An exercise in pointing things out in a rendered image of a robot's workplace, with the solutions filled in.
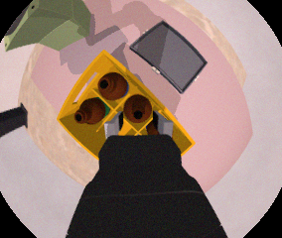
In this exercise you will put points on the yellow bottle crate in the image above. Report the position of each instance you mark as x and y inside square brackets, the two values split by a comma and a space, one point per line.
[92, 138]

